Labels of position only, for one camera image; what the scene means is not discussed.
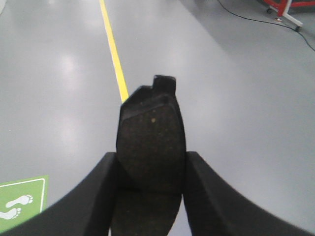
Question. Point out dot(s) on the brake pad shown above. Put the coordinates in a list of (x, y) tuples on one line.
[(150, 149)]

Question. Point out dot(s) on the red metal frame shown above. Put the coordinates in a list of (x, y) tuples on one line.
[(282, 7)]

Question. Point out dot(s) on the green footprint floor sign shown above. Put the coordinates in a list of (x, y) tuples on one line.
[(21, 200)]

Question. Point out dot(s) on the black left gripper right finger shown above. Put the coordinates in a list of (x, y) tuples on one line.
[(214, 208)]

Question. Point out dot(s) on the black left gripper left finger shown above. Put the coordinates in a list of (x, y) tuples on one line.
[(87, 210)]

